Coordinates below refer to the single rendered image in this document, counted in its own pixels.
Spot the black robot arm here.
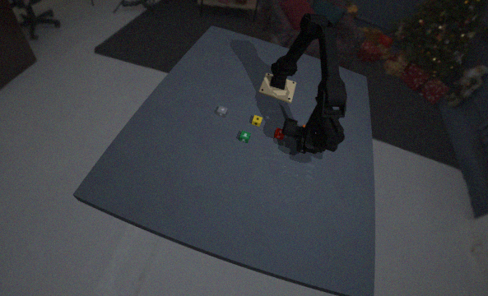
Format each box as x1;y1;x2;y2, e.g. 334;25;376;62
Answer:
270;13;346;154

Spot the red block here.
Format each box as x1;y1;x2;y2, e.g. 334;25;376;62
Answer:
274;128;284;140

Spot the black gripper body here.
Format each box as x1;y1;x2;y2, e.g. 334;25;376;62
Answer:
282;117;337;152

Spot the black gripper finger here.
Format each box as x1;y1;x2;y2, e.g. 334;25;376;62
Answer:
293;136;302;149

